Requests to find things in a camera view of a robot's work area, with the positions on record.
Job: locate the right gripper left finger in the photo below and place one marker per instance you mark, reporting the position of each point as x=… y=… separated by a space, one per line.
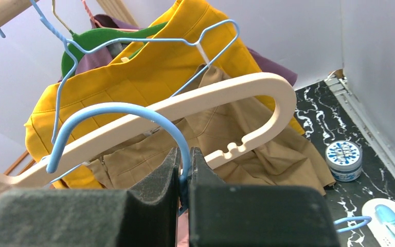
x=143 y=215

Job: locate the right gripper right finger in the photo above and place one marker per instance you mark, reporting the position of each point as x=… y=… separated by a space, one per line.
x=222 y=214

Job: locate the blue wire hanger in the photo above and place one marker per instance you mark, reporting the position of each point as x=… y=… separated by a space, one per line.
x=249 y=141
x=132 y=41

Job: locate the beige plastic hanger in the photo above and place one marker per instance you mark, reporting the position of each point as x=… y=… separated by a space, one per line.
x=172 y=108

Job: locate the pink ruffled garment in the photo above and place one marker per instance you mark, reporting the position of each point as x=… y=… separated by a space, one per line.
x=183 y=231

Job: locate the green hanger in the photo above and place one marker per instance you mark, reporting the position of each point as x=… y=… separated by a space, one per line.
x=95 y=37

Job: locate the khaki tan garment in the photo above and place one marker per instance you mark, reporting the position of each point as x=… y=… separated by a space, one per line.
x=287 y=159

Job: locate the round blue white tin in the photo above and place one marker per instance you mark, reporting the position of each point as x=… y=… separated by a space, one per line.
x=344 y=159

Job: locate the orange wooden shoe rack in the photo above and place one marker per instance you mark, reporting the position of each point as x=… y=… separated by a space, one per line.
x=20 y=165

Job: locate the purple garment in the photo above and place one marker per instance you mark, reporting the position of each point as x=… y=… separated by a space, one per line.
x=104 y=56

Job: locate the mustard yellow garment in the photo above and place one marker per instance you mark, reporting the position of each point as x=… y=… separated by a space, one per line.
x=194 y=46

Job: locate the wooden clothes rack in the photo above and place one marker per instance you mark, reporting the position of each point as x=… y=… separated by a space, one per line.
x=9 y=9

